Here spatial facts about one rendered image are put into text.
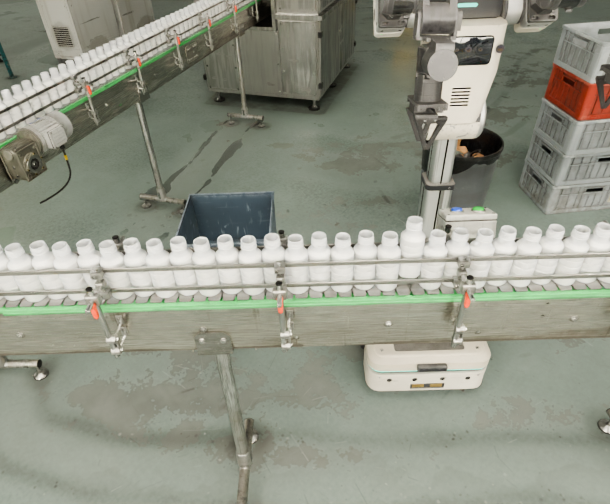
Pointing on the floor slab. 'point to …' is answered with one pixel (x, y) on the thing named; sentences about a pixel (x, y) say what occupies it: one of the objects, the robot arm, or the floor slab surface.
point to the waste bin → (473, 169)
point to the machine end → (288, 51)
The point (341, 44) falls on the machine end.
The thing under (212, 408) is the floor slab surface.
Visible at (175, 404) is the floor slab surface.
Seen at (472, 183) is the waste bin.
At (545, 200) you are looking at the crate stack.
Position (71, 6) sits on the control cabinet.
